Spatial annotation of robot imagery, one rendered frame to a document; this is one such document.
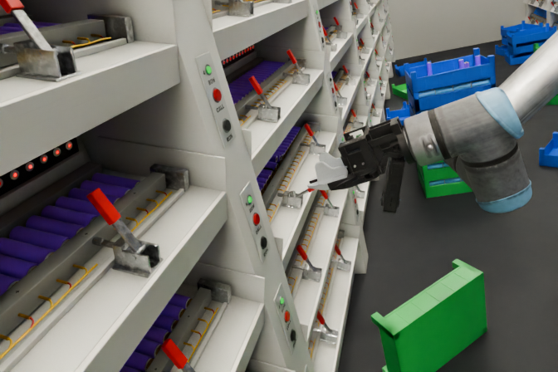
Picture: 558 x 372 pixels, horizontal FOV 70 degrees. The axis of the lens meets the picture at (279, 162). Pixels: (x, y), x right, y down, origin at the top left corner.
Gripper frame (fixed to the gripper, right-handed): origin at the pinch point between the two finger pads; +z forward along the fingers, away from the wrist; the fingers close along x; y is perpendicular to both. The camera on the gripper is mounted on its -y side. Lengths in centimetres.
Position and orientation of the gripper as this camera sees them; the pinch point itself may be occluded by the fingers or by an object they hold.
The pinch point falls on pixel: (315, 185)
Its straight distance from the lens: 80.9
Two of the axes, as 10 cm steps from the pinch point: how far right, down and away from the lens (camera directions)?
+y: -4.5, -8.5, -2.8
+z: -8.5, 3.1, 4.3
